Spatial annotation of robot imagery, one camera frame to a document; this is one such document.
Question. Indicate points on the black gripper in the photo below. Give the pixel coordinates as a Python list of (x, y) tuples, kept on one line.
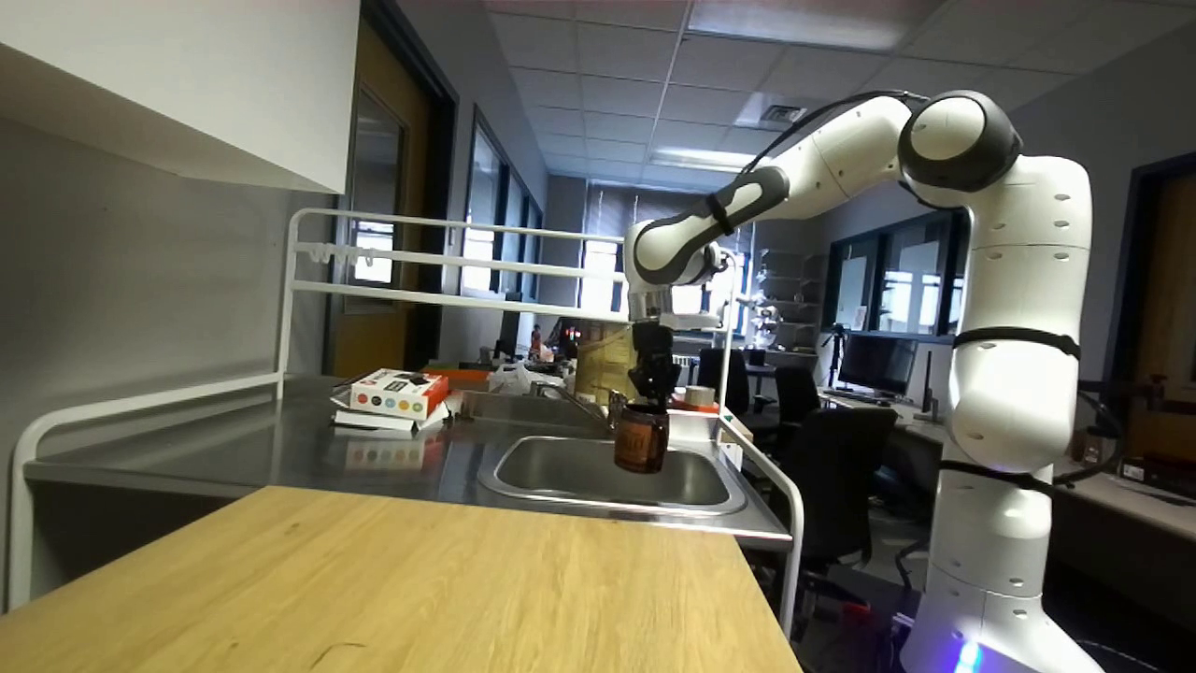
[(656, 344)]

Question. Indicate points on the dark red printed cup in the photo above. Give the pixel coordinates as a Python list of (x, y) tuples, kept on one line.
[(639, 439)]

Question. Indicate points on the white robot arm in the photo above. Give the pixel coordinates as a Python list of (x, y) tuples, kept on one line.
[(1023, 310)]

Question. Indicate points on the stainless steel sink basin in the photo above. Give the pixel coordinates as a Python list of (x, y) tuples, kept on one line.
[(563, 479)]

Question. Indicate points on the yellow bag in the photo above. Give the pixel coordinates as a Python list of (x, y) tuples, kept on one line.
[(602, 363)]

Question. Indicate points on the orange flat object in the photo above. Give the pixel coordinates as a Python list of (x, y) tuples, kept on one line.
[(456, 374)]

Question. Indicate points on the black office chair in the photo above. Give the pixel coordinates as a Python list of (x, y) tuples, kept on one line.
[(836, 489)]

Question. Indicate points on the dark computer monitor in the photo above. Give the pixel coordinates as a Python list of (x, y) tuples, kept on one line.
[(872, 363)]

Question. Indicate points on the small ceiling light panel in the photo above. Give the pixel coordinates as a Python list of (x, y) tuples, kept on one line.
[(699, 159)]

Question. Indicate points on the white box with colourful print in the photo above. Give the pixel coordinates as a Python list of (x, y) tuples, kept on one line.
[(399, 393)]

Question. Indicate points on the large ceiling light panel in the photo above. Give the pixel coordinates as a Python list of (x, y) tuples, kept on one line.
[(808, 20)]

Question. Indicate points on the white wall cabinet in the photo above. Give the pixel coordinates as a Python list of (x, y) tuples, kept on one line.
[(189, 75)]

